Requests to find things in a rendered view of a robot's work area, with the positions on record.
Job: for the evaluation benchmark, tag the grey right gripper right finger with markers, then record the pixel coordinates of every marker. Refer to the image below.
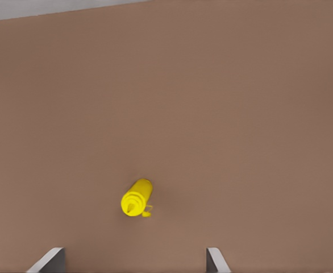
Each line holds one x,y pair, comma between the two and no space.
216,263

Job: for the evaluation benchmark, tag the yellow sauce squeeze bottle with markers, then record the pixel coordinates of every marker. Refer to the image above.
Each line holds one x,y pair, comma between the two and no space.
136,197

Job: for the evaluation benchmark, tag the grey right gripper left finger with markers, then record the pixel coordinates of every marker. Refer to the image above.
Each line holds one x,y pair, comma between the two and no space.
51,261

